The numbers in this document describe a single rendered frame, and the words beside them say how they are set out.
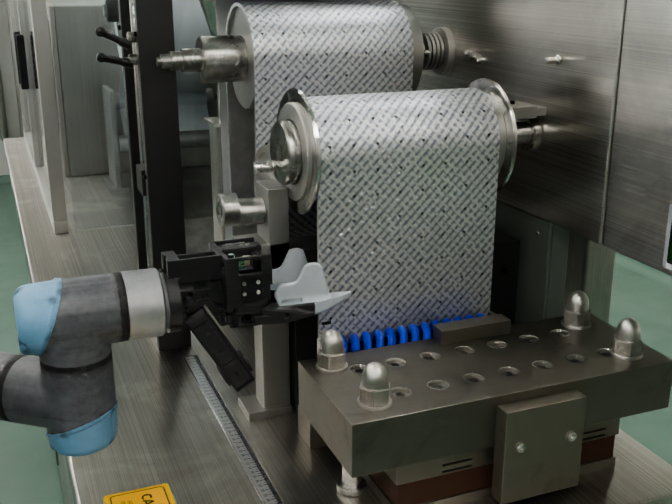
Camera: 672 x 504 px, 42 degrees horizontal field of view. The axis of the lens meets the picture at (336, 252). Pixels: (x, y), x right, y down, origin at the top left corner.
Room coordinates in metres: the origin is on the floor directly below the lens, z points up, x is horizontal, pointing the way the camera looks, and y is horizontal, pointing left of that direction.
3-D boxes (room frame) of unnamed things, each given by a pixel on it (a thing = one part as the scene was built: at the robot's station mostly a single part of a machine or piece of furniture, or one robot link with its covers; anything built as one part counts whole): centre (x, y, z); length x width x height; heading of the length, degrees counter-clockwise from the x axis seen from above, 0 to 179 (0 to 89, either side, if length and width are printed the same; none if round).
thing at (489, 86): (1.11, -0.19, 1.25); 0.15 x 0.01 x 0.15; 22
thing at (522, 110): (1.13, -0.23, 1.28); 0.06 x 0.05 x 0.02; 112
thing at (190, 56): (1.22, 0.22, 1.34); 0.06 x 0.03 x 0.03; 112
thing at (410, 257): (1.01, -0.09, 1.11); 0.23 x 0.01 x 0.18; 112
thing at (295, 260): (0.98, 0.05, 1.11); 0.09 x 0.03 x 0.06; 121
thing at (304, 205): (1.02, 0.05, 1.25); 0.15 x 0.01 x 0.15; 22
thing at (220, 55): (1.24, 0.16, 1.34); 0.06 x 0.06 x 0.06; 22
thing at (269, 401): (1.04, 0.10, 1.05); 0.06 x 0.05 x 0.31; 112
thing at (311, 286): (0.93, 0.02, 1.11); 0.09 x 0.03 x 0.06; 103
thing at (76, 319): (0.86, 0.28, 1.11); 0.11 x 0.08 x 0.09; 112
